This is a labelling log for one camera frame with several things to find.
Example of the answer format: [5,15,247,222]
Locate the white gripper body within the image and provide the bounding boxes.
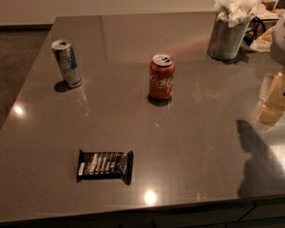
[263,69,285,111]

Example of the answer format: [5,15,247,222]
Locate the silver blue energy drink can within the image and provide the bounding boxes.
[51,39,82,88]

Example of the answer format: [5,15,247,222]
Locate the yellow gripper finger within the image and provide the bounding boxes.
[256,104,284,125]

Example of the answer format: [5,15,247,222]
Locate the black cable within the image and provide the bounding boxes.
[243,16,264,48]

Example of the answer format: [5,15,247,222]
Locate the crumpled white paper napkins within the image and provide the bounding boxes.
[214,0,263,28]

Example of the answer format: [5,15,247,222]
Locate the red coke can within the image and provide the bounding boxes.
[149,53,175,101]

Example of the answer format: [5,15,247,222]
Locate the grey metal bucket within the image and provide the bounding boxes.
[207,20,249,61]

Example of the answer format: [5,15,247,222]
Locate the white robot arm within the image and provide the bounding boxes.
[256,13,285,125]

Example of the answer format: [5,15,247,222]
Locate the black rxbar chocolate wrapper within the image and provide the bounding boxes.
[76,150,134,185]

